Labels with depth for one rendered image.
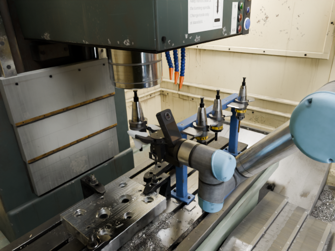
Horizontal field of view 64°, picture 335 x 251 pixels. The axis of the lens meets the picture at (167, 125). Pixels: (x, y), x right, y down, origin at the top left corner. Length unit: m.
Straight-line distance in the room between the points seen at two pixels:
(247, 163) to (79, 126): 0.78
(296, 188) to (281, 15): 0.91
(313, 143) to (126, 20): 0.45
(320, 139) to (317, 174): 1.13
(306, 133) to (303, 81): 1.14
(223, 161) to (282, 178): 0.93
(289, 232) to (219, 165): 0.68
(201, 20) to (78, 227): 0.72
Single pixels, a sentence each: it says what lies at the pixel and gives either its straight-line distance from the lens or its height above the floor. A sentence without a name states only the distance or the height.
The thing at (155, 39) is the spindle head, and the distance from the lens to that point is 0.59.
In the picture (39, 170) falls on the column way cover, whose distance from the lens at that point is 1.25.
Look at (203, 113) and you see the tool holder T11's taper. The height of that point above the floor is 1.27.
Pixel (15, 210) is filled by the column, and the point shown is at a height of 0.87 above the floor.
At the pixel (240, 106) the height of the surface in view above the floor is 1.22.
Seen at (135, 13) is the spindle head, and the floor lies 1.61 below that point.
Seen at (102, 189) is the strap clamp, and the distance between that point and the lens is 1.06.
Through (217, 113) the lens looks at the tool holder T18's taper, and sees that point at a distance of 1.05.
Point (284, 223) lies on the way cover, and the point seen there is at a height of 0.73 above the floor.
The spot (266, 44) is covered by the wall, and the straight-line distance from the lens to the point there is 1.67.
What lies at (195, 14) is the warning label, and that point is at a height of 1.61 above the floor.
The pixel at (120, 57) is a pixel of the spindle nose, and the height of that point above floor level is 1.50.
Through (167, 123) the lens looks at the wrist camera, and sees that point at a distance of 0.79.
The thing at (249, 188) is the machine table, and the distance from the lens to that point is 1.28.
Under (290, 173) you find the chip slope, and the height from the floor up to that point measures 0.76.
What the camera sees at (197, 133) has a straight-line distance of 0.94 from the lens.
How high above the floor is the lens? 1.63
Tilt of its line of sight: 24 degrees down
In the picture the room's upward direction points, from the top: 2 degrees counter-clockwise
